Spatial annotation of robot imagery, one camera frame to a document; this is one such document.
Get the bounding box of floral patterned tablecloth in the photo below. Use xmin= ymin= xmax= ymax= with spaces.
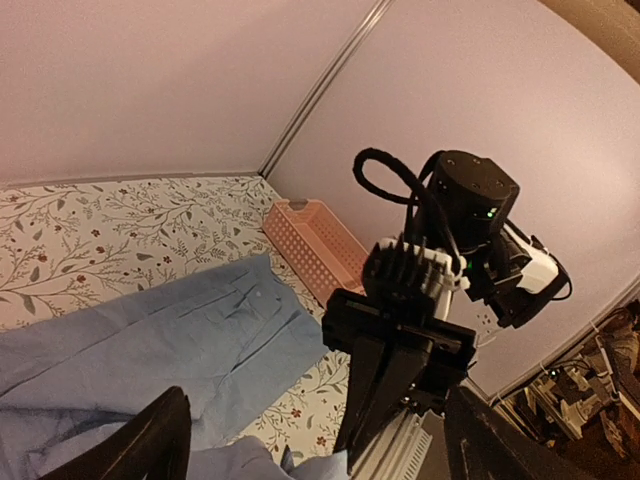
xmin=1 ymin=176 xmax=349 ymax=461

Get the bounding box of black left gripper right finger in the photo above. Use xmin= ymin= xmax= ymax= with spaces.
xmin=444 ymin=387 xmax=591 ymax=480

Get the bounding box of light blue shirt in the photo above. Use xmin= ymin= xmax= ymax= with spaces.
xmin=1 ymin=255 xmax=347 ymax=479

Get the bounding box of aluminium frame post right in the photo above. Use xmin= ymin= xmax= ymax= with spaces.
xmin=257 ymin=0 xmax=395 ymax=179

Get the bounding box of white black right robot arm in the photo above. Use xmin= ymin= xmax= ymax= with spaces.
xmin=322 ymin=148 xmax=573 ymax=466

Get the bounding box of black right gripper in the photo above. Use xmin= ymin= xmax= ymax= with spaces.
xmin=322 ymin=289 xmax=475 ymax=469

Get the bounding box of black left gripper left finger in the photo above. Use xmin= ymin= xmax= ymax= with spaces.
xmin=44 ymin=386 xmax=192 ymax=480

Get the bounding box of pink perforated plastic basket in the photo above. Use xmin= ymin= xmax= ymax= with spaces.
xmin=263 ymin=200 xmax=368 ymax=305

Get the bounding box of aluminium front rail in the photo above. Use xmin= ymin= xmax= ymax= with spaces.
xmin=350 ymin=410 xmax=451 ymax=480

